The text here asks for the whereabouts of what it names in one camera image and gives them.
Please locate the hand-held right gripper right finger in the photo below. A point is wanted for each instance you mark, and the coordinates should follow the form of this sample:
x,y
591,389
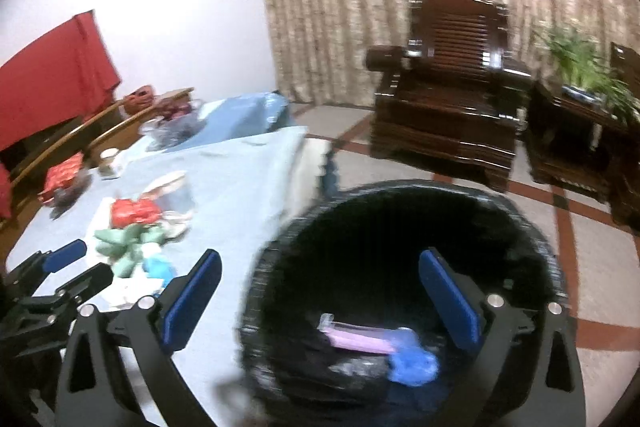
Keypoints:
x,y
450,302

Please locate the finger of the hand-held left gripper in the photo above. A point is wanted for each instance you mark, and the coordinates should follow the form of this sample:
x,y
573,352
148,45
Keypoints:
x,y
65,253
87,282

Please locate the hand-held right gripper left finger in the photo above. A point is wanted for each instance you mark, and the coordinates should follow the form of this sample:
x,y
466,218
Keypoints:
x,y
192,302

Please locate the green rubber glove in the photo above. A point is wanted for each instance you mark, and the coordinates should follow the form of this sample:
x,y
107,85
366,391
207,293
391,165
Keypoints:
x,y
125,247

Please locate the orange foam net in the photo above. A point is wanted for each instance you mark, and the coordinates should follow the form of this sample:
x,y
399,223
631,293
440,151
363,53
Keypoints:
x,y
132,212

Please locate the black trash bin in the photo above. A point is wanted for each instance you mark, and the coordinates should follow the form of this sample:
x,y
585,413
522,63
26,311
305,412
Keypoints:
x,y
375,247

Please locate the white crumpled paper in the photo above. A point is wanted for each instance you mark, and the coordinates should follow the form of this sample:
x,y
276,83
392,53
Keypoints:
x,y
122,294

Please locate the small blue plastic piece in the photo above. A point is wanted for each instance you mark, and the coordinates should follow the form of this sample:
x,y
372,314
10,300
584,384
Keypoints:
x,y
159,268

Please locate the crumpled blue plastic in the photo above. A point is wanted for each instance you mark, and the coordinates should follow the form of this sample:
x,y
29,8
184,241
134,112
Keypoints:
x,y
412,364

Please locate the red patterned packet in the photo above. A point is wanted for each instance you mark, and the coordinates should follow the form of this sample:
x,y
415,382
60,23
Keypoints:
x,y
62,177

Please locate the pink flat wrapper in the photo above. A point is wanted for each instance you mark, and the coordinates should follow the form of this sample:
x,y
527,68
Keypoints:
x,y
360,338

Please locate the light blue tablecloth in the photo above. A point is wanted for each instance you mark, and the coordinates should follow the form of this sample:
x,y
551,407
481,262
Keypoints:
x,y
225,207

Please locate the white tissue box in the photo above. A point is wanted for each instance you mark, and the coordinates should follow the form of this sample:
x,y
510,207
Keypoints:
x,y
109,162

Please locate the white and blue paper cup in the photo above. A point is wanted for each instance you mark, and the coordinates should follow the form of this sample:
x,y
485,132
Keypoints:
x,y
174,194

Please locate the black plastic bag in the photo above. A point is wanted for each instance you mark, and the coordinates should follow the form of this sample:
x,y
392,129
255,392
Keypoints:
x,y
325,369

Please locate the glass fruit bowl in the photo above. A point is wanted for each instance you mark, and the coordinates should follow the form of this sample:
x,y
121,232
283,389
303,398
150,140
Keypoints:
x,y
167,132

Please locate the orange pumpkin basket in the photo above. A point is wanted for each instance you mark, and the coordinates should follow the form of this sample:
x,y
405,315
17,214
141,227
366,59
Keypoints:
x,y
140,97

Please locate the red cloth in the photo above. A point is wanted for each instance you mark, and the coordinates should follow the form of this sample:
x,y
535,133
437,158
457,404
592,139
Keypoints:
x,y
50,77

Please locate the large dark red apple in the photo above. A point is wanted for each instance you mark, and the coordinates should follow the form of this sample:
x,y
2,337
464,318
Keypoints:
x,y
172,107

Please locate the blue plastic sheet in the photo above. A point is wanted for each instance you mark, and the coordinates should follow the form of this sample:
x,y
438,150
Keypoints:
x,y
240,117

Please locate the dark wooden armchair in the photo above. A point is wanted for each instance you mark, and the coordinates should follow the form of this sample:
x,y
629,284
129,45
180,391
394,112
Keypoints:
x,y
445,107
625,157

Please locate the dark wooden side table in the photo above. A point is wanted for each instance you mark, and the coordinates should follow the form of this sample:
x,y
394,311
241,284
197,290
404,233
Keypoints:
x,y
565,142

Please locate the green potted plant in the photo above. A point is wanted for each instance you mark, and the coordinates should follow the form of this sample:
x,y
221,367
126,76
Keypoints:
x,y
580,57

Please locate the curved wooden bench frame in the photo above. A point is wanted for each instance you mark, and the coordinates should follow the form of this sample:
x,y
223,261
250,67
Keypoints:
x,y
60,142

